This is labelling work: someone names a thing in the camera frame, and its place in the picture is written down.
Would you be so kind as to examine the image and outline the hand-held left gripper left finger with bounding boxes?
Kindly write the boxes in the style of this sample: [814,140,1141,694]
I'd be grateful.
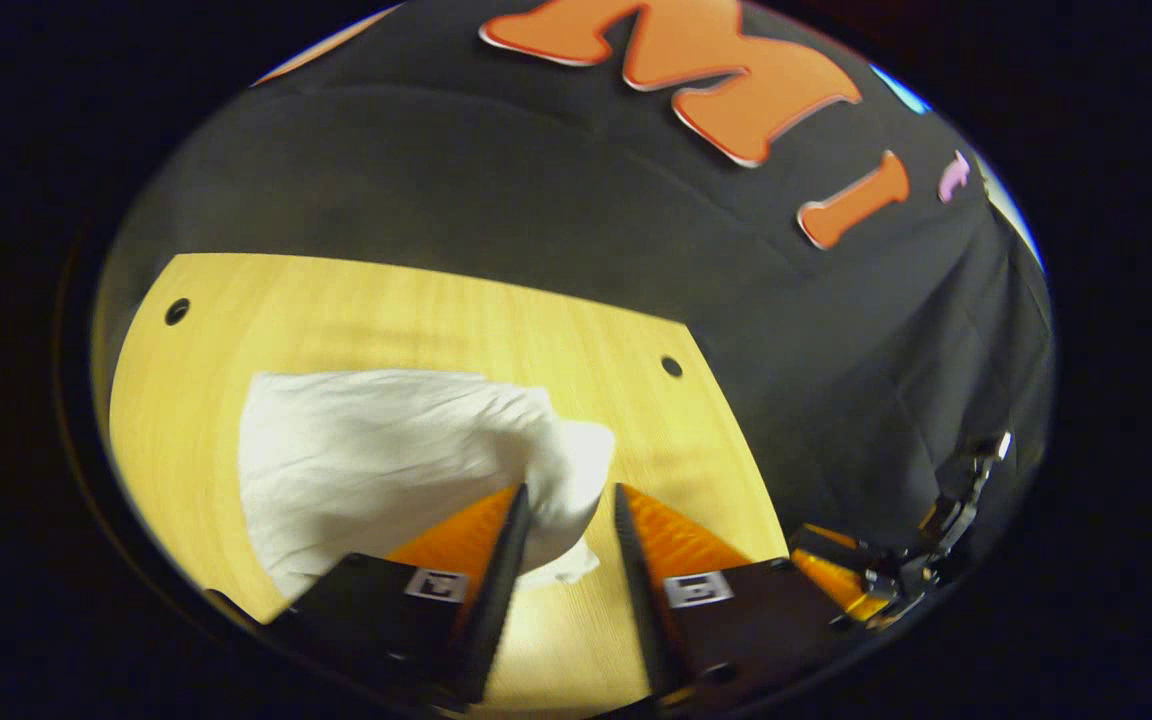
[281,483,532,706]

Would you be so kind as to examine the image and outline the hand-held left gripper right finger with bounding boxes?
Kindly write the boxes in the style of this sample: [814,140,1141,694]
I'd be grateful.
[614,483,872,701]

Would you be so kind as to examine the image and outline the white jeans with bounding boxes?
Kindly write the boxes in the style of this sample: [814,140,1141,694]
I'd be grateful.
[238,369,617,601]

